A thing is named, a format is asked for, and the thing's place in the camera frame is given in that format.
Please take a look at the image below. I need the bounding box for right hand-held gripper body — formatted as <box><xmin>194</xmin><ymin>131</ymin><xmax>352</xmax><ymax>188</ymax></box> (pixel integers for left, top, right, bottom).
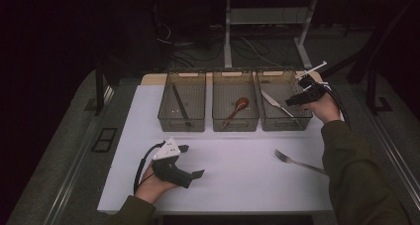
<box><xmin>294</xmin><ymin>60</ymin><xmax>329</xmax><ymax>104</ymax></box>

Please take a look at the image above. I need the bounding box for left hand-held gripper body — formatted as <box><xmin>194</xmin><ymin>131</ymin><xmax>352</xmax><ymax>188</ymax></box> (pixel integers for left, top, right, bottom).
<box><xmin>151</xmin><ymin>137</ymin><xmax>194</xmax><ymax>189</ymax></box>

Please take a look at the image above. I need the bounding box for steel table knife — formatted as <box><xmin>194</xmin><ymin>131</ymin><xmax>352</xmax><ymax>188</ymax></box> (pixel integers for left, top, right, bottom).
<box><xmin>260</xmin><ymin>89</ymin><xmax>297</xmax><ymax>119</ymax></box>

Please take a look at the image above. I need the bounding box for clear brown plastic basket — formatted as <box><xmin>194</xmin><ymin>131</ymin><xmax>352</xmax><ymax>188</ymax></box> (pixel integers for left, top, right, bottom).
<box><xmin>157</xmin><ymin>69</ymin><xmax>207</xmax><ymax>133</ymax></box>
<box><xmin>211</xmin><ymin>69</ymin><xmax>261</xmax><ymax>133</ymax></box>
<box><xmin>256</xmin><ymin>67</ymin><xmax>314</xmax><ymax>132</ymax></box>

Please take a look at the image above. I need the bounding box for brown wooden spoon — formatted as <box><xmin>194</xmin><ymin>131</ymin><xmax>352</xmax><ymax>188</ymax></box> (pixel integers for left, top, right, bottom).
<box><xmin>222</xmin><ymin>96</ymin><xmax>251</xmax><ymax>129</ymax></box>

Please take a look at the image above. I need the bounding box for steel fork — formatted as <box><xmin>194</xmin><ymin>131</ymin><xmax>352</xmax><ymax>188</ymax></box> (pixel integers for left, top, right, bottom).
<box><xmin>273</xmin><ymin>148</ymin><xmax>329</xmax><ymax>176</ymax></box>

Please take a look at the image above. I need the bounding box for person's right hand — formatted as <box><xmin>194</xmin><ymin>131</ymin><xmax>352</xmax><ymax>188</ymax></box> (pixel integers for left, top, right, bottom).
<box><xmin>301</xmin><ymin>91</ymin><xmax>342</xmax><ymax>125</ymax></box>

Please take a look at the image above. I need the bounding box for person's left hand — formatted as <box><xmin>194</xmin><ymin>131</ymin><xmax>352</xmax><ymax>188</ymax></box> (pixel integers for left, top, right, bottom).
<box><xmin>135</xmin><ymin>164</ymin><xmax>179</xmax><ymax>205</ymax></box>

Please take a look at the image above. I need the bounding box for white board table cover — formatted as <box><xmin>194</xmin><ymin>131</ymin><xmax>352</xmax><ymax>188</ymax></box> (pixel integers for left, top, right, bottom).
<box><xmin>97</xmin><ymin>81</ymin><xmax>353</xmax><ymax>215</ymax></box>

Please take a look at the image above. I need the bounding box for black metal stand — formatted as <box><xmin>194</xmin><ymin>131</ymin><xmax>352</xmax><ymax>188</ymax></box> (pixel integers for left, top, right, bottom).
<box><xmin>320</xmin><ymin>0</ymin><xmax>420</xmax><ymax>116</ymax></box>

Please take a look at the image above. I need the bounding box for left hand-held gripper black cable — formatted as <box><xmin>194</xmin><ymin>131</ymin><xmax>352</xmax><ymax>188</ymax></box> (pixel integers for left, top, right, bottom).
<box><xmin>133</xmin><ymin>140</ymin><xmax>166</xmax><ymax>196</ymax></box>

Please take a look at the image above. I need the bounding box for hand-held gripper black cable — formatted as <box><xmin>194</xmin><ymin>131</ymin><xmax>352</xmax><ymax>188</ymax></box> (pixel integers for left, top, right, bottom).
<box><xmin>133</xmin><ymin>140</ymin><xmax>166</xmax><ymax>196</ymax></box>
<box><xmin>324</xmin><ymin>81</ymin><xmax>353</xmax><ymax>131</ymax></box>

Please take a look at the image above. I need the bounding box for right hand-held gripper black cable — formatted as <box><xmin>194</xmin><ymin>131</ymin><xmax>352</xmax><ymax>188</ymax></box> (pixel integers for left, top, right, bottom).
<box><xmin>324</xmin><ymin>81</ymin><xmax>353</xmax><ymax>131</ymax></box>

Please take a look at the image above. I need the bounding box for white metal desk frame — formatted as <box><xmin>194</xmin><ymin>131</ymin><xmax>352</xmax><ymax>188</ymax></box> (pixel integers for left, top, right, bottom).
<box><xmin>223</xmin><ymin>0</ymin><xmax>320</xmax><ymax>70</ymax></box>

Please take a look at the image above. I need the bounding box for tangle of floor cables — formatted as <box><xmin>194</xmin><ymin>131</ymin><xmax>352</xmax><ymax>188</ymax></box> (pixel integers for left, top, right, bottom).
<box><xmin>154</xmin><ymin>3</ymin><xmax>285</xmax><ymax>69</ymax></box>

